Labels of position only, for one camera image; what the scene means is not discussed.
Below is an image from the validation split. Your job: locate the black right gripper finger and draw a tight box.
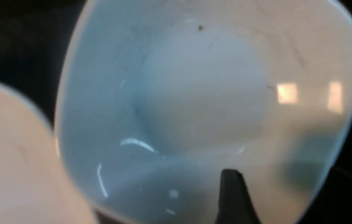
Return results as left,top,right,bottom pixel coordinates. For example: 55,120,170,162
215,169,260,224

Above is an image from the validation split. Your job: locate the white small square bowl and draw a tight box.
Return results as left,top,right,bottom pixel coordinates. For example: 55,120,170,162
55,0,352,224

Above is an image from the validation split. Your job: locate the large white rectangular plate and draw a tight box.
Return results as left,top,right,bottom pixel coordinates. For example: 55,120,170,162
0,83,99,224

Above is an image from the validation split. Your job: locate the black serving tray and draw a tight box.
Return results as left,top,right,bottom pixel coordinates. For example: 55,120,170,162
0,0,352,224

